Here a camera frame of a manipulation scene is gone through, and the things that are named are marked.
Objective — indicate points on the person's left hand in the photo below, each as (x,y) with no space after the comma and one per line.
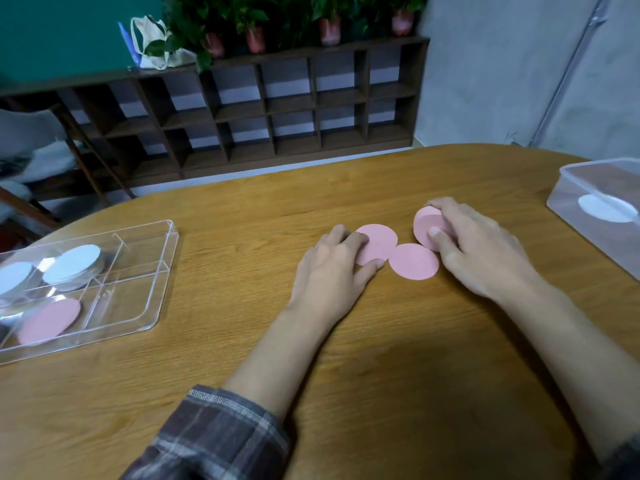
(325,282)

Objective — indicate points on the person's right hand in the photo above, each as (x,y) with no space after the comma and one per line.
(485,257)

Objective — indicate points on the person's right thumb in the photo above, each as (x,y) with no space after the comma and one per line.
(442,244)

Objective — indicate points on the person's left middle finger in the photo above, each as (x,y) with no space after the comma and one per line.
(338,235)

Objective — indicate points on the person's left thumb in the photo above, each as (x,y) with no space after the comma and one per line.
(371,271)

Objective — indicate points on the pink round paper disc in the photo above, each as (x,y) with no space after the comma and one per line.
(381,240)
(425,227)
(414,262)

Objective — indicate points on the person's right forearm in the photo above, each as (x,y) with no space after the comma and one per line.
(575,349)

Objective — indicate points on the person's left forearm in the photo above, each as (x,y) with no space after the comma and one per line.
(285,359)

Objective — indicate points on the dark wooden cubby shelf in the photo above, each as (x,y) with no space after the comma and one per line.
(240,112)

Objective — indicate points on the clear plastic storage box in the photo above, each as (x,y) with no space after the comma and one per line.
(595,179)

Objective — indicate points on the white round disc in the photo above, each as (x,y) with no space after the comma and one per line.
(14,277)
(607,208)

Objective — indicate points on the potted plant with pink pot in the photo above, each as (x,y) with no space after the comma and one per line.
(255,37)
(187,24)
(330,29)
(402,22)

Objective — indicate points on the clear divided plastic tray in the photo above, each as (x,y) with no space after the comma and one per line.
(125,294)

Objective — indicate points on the plaid left shirt sleeve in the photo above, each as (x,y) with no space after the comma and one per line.
(215,439)

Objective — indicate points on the stack of white round discs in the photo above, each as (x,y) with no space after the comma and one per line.
(72,264)

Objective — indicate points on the white canvas tote bag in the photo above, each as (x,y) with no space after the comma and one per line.
(150,39)

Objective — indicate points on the blue flat object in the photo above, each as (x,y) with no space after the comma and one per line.
(129,44)

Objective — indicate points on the stack of pink round discs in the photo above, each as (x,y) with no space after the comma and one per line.
(49,320)

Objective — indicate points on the wooden chair with grey cushion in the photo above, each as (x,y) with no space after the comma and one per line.
(35,159)

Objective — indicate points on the grey wall pipe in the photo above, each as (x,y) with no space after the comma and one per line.
(570,69)

